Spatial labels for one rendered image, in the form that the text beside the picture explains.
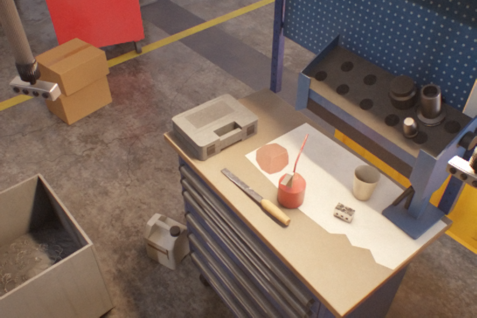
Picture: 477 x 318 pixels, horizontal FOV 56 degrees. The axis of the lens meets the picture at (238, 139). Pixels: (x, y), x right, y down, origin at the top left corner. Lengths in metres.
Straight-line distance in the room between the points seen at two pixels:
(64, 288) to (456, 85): 1.60
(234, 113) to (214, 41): 2.56
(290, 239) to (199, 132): 0.50
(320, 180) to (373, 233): 0.25
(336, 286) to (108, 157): 2.09
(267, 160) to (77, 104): 2.07
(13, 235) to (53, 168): 0.79
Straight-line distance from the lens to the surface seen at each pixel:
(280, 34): 1.75
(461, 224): 2.54
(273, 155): 1.56
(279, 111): 1.80
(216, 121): 1.64
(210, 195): 1.60
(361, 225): 1.45
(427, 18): 1.33
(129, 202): 2.78
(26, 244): 2.39
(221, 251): 1.79
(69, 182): 3.00
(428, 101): 1.23
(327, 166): 1.59
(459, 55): 1.31
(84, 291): 2.12
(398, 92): 1.29
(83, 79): 3.31
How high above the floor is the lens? 2.06
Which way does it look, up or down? 42 degrees down
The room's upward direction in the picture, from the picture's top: straight up
